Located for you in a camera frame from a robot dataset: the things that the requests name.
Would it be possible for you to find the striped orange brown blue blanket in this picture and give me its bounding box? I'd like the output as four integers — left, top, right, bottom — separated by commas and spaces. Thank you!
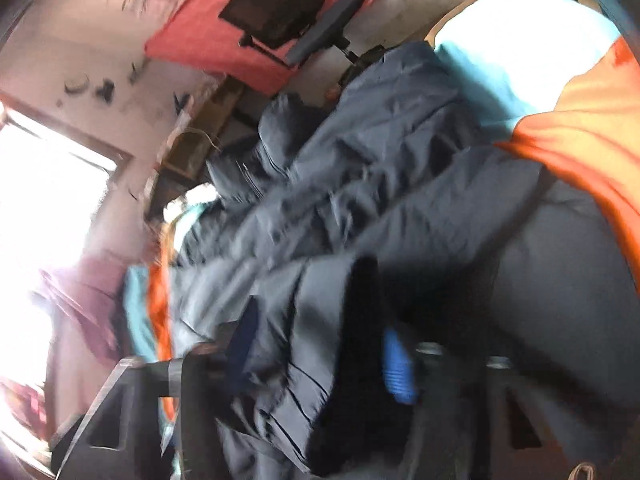
122, 0, 640, 480

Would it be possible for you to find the wooden desk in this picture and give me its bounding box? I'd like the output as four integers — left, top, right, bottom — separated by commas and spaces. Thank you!
145, 75, 261, 221

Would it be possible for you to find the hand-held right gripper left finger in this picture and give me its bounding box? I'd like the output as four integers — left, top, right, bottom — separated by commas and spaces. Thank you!
50, 299, 262, 480

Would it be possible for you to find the pink curtain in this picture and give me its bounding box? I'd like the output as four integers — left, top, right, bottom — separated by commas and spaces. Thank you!
30, 255, 126, 361

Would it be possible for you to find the black office chair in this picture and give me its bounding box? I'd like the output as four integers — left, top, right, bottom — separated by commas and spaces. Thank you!
218, 0, 386, 86

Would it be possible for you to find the navy blue jacket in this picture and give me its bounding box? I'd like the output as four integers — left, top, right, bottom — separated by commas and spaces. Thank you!
167, 42, 640, 478

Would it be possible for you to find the window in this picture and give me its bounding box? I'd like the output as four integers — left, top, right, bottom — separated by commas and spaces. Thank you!
0, 100, 133, 386

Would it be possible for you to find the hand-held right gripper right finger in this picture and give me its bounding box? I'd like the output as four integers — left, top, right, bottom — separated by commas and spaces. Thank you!
381, 326, 551, 480

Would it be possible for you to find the red wall cloth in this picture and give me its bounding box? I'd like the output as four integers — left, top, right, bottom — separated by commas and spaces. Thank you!
145, 0, 421, 96

